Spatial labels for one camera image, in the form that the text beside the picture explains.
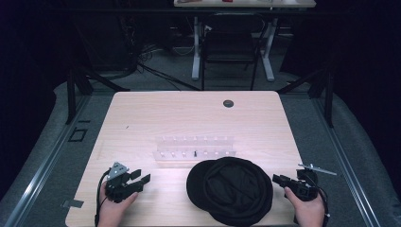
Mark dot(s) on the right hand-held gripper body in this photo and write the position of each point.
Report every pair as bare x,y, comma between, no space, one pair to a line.
304,189

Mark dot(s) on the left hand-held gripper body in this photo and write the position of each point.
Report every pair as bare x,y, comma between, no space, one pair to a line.
121,187

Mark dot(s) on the person's right hand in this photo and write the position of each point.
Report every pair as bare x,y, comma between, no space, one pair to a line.
305,211

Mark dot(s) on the person's left hand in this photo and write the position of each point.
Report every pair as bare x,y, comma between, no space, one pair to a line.
112,211

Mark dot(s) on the grey tape piece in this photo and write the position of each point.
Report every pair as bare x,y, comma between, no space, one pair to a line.
72,203

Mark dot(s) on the black cloth cap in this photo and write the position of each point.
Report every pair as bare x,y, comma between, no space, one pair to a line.
230,192

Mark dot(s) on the clear acrylic rack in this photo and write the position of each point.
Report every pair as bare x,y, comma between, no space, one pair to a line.
194,147

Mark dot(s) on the short black tape strip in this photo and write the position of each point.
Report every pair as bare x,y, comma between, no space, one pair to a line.
83,121

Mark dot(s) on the black metal stand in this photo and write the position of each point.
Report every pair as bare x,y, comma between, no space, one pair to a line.
75,91
326,94

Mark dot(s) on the black chair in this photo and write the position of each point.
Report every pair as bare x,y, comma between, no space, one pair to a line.
230,47

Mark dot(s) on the white-legged desk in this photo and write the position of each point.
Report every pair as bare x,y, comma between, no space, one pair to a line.
246,3

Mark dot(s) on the aluminium floor rail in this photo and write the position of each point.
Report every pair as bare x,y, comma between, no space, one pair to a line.
44,170
345,164

